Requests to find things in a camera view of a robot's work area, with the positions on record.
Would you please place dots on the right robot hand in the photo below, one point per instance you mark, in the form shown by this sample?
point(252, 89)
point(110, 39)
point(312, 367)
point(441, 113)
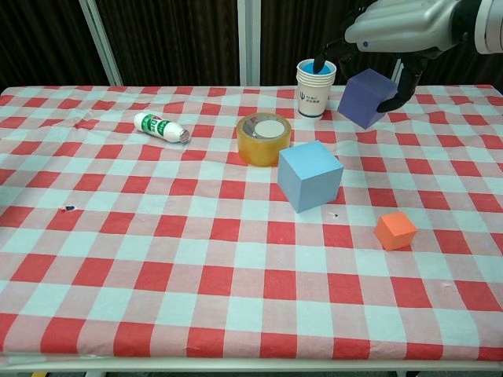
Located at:
point(401, 27)

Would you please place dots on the purple foam cube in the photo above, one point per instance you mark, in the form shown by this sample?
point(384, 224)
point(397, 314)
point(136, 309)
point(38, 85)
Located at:
point(365, 98)

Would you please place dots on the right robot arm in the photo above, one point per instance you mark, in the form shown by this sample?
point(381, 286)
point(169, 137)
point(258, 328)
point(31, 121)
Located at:
point(487, 23)

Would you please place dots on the white paper cup stack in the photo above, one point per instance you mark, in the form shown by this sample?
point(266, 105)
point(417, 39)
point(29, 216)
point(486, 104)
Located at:
point(312, 98)

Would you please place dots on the dark brown curtain panel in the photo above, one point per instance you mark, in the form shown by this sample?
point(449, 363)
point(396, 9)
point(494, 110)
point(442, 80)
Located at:
point(173, 39)
point(463, 68)
point(291, 31)
point(39, 39)

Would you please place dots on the blue ball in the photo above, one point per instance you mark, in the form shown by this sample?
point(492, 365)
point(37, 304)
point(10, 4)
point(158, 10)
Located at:
point(329, 69)

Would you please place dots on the large light blue foam cube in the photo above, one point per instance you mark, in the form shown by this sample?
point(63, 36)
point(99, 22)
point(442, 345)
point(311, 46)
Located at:
point(308, 176)

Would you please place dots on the yellow-brown packing tape roll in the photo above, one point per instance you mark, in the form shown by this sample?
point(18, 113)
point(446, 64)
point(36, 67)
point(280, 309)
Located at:
point(259, 151)

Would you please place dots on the small orange foam cube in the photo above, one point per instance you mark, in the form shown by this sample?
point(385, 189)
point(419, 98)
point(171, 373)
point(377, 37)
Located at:
point(395, 231)

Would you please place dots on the white green drink bottle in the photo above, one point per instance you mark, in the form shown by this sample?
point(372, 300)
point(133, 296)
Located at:
point(157, 126)

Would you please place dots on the red white checkered tablecloth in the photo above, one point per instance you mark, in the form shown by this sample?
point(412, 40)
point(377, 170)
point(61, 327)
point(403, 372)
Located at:
point(177, 255)

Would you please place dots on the grey metal partition post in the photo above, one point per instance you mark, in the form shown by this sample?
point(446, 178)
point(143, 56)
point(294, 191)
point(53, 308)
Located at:
point(397, 72)
point(249, 43)
point(100, 43)

